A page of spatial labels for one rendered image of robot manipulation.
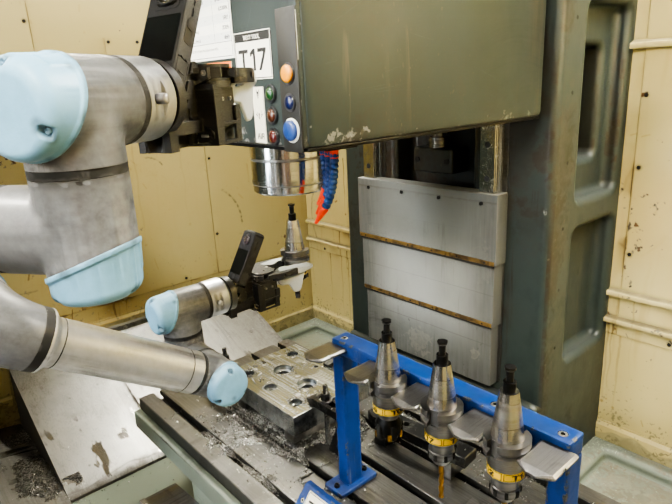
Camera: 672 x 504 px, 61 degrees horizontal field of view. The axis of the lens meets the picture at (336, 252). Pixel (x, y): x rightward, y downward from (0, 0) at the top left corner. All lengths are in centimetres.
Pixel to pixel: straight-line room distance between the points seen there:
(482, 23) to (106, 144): 82
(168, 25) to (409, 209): 107
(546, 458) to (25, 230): 65
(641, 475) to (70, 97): 175
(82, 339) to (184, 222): 138
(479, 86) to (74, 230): 84
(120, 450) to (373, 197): 107
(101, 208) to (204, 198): 182
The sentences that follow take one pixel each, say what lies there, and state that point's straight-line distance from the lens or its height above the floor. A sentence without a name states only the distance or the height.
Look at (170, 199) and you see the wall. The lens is 222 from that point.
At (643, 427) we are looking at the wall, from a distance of 190.
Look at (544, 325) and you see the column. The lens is 148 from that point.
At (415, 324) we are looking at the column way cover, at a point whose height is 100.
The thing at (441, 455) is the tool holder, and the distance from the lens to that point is 91.
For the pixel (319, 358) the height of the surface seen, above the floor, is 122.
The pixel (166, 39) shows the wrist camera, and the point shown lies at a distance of 60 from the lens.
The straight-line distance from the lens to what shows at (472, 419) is 87.
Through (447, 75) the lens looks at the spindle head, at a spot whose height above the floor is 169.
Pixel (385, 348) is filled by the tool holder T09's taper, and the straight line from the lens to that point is 91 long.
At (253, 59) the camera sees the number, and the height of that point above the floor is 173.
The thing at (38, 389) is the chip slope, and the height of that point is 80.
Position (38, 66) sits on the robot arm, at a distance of 44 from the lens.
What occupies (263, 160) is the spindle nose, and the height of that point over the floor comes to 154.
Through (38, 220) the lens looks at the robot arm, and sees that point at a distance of 49.
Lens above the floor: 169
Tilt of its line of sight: 17 degrees down
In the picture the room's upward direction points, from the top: 3 degrees counter-clockwise
